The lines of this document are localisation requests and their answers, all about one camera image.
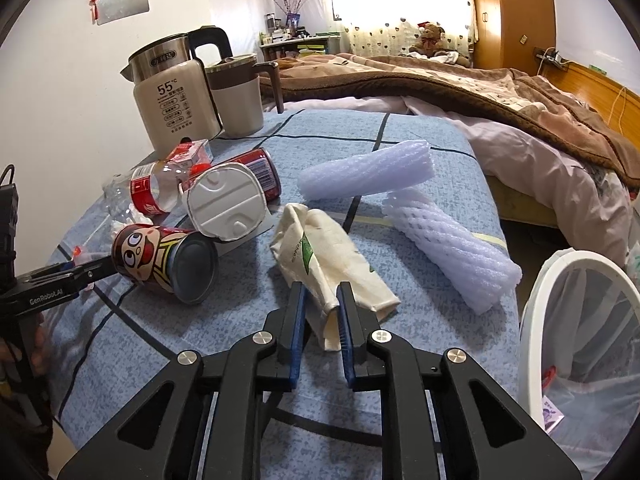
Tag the cartoon face drink can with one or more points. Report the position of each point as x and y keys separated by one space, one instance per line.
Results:
x=160 y=260

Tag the small red white carton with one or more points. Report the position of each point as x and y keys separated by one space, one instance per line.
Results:
x=187 y=152

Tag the small purple packet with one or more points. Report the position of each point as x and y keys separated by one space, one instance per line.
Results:
x=552 y=415

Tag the white foam fruit net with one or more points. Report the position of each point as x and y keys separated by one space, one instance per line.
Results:
x=450 y=255
x=360 y=170

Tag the vase of purple branches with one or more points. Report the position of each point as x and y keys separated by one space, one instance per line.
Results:
x=292 y=0

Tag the brown teddy bear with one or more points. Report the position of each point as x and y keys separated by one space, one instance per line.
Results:
x=432 y=40

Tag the red hanging ornament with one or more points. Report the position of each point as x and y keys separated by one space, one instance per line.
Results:
x=93 y=2

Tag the dotted window curtain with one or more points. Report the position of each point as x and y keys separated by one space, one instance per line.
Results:
x=400 y=5

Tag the pink bed sheet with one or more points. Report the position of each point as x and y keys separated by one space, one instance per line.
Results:
x=540 y=160

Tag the beige mug with brown lid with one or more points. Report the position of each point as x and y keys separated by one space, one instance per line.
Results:
x=232 y=105

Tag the red can with silver lid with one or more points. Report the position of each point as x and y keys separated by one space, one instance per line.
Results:
x=225 y=205

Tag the white rimmed trash bin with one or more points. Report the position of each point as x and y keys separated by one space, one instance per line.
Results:
x=532 y=320

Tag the person's left hand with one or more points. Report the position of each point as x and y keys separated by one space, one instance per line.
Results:
x=39 y=355

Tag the steel and cream electric kettle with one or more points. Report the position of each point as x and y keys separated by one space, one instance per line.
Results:
x=170 y=100

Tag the cluttered desk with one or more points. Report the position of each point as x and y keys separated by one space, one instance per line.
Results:
x=300 y=45

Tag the crumpled white tissue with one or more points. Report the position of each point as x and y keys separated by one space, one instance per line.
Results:
x=127 y=219

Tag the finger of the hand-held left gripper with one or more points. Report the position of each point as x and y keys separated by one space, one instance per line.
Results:
x=55 y=270
x=97 y=271

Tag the brown blanket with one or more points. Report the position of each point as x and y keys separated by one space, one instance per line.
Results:
x=450 y=85

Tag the blue checked tablecloth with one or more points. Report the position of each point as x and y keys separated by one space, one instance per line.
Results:
x=125 y=350

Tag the white paper bag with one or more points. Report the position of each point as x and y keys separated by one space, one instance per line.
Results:
x=325 y=260

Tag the wooden headboard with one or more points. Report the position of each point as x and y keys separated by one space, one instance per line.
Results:
x=595 y=90

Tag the power strip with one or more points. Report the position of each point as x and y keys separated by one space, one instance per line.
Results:
x=552 y=57

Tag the clear bottle with red label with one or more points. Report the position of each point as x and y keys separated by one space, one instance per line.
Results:
x=150 y=190

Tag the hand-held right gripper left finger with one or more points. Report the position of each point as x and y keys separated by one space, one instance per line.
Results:
x=296 y=330

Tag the wooden wardrobe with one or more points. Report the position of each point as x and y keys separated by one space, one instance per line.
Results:
x=515 y=10

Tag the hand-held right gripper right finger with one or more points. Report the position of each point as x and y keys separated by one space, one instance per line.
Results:
x=346 y=335

